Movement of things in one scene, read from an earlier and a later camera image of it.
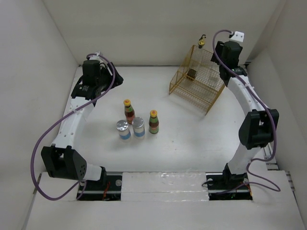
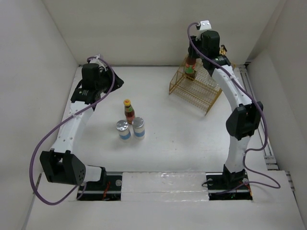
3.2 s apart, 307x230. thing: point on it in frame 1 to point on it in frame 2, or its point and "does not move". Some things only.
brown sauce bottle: (153, 122) to (190, 66)
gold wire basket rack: (197, 82) does not move
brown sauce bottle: (129, 111) does not move
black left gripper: (107, 71) does not move
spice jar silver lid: (138, 126) does not move
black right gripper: (219, 48) to (191, 49)
